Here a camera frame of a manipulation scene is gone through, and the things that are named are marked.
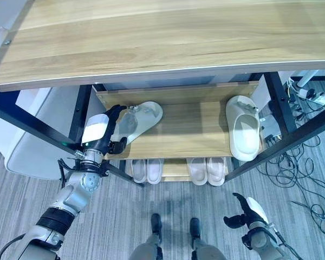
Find white plain slipper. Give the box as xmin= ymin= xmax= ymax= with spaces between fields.
xmin=131 ymin=159 xmax=147 ymax=184
xmin=146 ymin=158 xmax=165 ymax=185

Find white slipper with charms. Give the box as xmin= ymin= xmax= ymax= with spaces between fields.
xmin=225 ymin=95 xmax=262 ymax=161
xmin=113 ymin=101 xmax=164 ymax=145

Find grey box on floor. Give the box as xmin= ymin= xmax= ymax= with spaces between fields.
xmin=258 ymin=105 xmax=283 ymax=144

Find wooden shoe rack black frame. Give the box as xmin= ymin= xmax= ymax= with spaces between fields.
xmin=0 ymin=0 xmax=325 ymax=189

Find white chair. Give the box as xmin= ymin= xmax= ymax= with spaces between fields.
xmin=0 ymin=87 xmax=85 ymax=181

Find white desk leg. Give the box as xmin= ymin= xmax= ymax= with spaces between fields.
xmin=296 ymin=69 xmax=320 ymax=89

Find black tangled floor cables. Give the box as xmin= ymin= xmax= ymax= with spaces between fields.
xmin=256 ymin=81 xmax=325 ymax=236

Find white power strip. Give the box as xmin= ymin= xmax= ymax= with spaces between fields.
xmin=294 ymin=87 xmax=325 ymax=106

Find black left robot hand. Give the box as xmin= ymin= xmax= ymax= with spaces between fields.
xmin=81 ymin=105 xmax=129 ymax=155

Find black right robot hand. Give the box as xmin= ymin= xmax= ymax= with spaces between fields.
xmin=223 ymin=192 xmax=269 ymax=230

